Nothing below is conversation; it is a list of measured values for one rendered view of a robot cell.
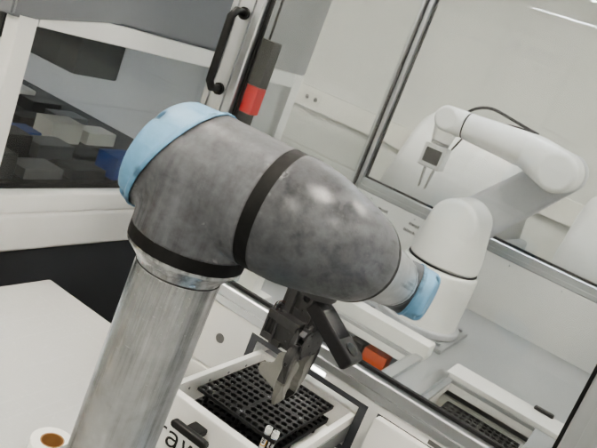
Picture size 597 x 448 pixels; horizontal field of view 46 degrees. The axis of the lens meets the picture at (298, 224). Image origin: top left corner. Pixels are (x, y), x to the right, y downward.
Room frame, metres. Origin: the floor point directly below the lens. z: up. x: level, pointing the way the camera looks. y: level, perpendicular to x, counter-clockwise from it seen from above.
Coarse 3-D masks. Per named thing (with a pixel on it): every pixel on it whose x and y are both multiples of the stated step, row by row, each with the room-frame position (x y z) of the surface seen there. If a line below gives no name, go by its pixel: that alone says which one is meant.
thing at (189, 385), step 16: (256, 352) 1.36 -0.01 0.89; (224, 368) 1.25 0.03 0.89; (240, 368) 1.31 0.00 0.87; (192, 384) 1.16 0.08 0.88; (304, 384) 1.32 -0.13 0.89; (336, 400) 1.29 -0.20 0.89; (336, 416) 1.28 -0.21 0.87; (352, 416) 1.25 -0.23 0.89; (320, 432) 1.15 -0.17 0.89; (336, 432) 1.20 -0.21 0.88
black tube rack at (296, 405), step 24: (264, 360) 1.33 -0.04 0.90; (240, 384) 1.20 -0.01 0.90; (264, 384) 1.23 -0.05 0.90; (216, 408) 1.14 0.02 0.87; (240, 408) 1.11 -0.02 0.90; (264, 408) 1.14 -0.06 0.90; (288, 408) 1.18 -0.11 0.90; (312, 408) 1.21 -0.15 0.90; (240, 432) 1.09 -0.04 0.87; (288, 432) 1.10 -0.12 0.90; (312, 432) 1.24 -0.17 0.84
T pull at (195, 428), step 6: (174, 420) 0.99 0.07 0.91; (180, 420) 0.99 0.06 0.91; (174, 426) 0.98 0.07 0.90; (180, 426) 0.98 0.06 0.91; (186, 426) 0.98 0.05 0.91; (192, 426) 0.99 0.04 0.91; (198, 426) 1.00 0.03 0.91; (180, 432) 0.98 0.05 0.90; (186, 432) 0.97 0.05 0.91; (192, 432) 0.97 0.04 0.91; (198, 432) 0.98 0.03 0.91; (204, 432) 0.99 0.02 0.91; (192, 438) 0.97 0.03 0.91; (198, 438) 0.96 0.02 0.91; (204, 438) 0.97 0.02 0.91; (198, 444) 0.96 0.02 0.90; (204, 444) 0.96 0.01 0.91
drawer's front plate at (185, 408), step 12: (180, 396) 1.03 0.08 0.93; (180, 408) 1.03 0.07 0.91; (192, 408) 1.02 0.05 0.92; (204, 408) 1.02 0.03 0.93; (168, 420) 1.03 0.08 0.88; (192, 420) 1.01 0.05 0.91; (204, 420) 1.00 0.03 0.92; (216, 420) 1.00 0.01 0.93; (168, 432) 1.03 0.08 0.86; (216, 432) 0.99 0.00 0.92; (228, 432) 0.98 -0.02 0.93; (156, 444) 1.03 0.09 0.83; (180, 444) 1.01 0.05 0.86; (192, 444) 1.01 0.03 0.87; (216, 444) 0.99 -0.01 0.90; (228, 444) 0.98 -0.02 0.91; (240, 444) 0.97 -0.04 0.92; (252, 444) 0.98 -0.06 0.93
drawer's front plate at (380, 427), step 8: (376, 424) 1.21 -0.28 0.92; (384, 424) 1.20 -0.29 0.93; (392, 424) 1.21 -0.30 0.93; (368, 432) 1.22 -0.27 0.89; (376, 432) 1.21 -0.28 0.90; (384, 432) 1.20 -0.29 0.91; (392, 432) 1.20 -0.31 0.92; (400, 432) 1.19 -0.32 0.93; (368, 440) 1.21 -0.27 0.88; (376, 440) 1.21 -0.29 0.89; (384, 440) 1.20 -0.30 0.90; (392, 440) 1.19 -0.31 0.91; (400, 440) 1.19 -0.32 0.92; (408, 440) 1.18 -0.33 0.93; (416, 440) 1.19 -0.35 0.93
